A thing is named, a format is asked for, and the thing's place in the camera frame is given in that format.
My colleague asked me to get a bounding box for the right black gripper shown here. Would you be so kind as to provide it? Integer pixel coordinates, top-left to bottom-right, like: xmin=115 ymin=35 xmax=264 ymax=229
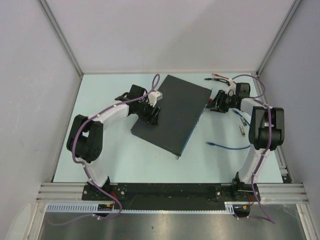
xmin=205 ymin=89 xmax=235 ymax=113

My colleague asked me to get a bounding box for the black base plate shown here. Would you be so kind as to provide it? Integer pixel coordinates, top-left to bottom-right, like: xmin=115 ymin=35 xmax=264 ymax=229
xmin=81 ymin=182 xmax=260 ymax=211

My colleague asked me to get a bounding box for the black network switch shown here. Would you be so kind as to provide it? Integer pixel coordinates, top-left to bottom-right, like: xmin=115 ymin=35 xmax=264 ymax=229
xmin=131 ymin=75 xmax=212 ymax=157

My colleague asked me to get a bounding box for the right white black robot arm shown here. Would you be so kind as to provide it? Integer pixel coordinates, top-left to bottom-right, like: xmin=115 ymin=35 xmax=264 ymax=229
xmin=207 ymin=83 xmax=285 ymax=201

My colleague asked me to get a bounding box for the aluminium frame rail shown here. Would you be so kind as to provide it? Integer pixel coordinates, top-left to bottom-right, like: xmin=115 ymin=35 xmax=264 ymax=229
xmin=36 ymin=182 xmax=309 ymax=204

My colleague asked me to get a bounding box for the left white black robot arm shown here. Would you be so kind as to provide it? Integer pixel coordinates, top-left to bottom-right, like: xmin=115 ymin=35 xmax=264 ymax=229
xmin=66 ymin=84 xmax=163 ymax=200

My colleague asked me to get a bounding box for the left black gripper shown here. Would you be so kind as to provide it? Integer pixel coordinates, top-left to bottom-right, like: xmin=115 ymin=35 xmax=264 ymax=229
xmin=136 ymin=98 xmax=161 ymax=126

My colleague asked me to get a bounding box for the blue ethernet cable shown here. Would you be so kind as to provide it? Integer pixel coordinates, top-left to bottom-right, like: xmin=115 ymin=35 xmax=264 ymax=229
xmin=205 ymin=108 xmax=252 ymax=151

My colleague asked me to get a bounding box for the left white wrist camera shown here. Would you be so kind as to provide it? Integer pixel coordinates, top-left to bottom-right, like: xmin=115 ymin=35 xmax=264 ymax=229
xmin=147 ymin=91 xmax=163 ymax=107

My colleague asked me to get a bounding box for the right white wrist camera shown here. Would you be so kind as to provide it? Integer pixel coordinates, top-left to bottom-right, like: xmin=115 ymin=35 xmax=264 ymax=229
xmin=225 ymin=78 xmax=236 ymax=96

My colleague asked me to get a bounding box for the silver transceiver module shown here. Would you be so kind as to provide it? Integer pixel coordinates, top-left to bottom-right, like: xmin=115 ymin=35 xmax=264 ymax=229
xmin=240 ymin=116 xmax=248 ymax=126
xmin=239 ymin=125 xmax=246 ymax=137

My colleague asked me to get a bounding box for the grey slotted cable duct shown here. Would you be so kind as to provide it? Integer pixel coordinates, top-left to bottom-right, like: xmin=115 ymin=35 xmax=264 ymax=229
xmin=46 ymin=203 xmax=234 ymax=215

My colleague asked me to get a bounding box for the red power wire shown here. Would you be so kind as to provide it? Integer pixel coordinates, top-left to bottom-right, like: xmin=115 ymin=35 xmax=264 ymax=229
xmin=211 ymin=72 xmax=232 ymax=82

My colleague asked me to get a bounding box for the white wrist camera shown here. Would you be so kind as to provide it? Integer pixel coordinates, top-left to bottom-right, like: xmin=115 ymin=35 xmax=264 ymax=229
xmin=225 ymin=78 xmax=236 ymax=96
xmin=147 ymin=91 xmax=163 ymax=107

